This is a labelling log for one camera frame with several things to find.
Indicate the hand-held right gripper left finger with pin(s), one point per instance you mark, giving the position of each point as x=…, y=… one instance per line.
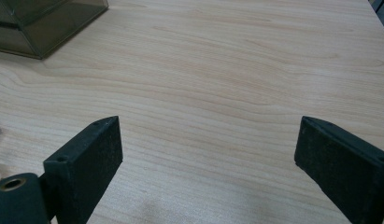
x=83, y=168

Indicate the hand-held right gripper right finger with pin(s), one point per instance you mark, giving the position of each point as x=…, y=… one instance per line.
x=345, y=171

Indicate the smoky transparent drawer organizer box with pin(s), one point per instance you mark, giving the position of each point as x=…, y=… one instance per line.
x=40, y=31

